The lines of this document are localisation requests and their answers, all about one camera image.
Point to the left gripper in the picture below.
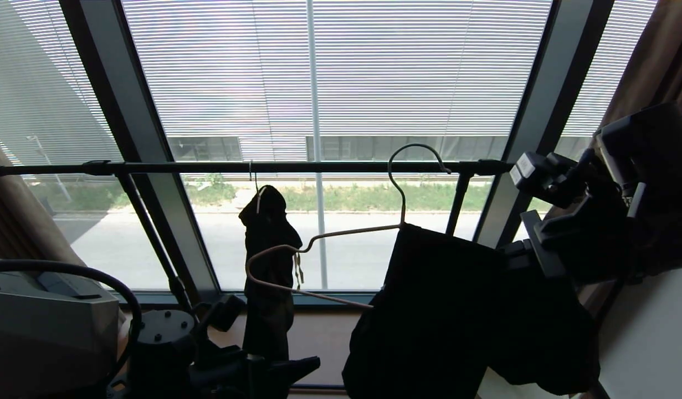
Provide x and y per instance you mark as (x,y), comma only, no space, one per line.
(230,377)

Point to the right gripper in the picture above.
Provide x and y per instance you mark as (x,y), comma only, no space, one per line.
(584,244)

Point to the black garment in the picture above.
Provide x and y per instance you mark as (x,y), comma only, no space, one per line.
(446,321)
(268,260)

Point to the pink clothes hanger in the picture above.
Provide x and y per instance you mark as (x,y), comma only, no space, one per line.
(352,231)
(256,183)

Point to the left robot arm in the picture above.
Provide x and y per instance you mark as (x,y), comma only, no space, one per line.
(52,332)

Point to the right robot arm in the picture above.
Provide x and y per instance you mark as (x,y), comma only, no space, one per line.
(656,166)

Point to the black clothes rack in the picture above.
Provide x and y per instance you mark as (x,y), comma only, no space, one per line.
(208,167)

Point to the brown curtain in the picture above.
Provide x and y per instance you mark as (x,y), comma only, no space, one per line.
(656,55)
(19,221)

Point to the window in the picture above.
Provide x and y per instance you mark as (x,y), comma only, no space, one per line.
(124,111)

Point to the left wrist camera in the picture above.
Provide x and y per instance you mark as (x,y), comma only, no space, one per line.
(224,313)

